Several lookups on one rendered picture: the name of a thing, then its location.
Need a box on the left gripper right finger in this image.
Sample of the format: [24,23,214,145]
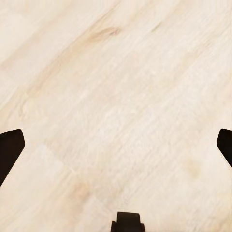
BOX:
[217,128,232,167]

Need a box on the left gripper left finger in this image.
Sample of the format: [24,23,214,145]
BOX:
[0,129,25,187]

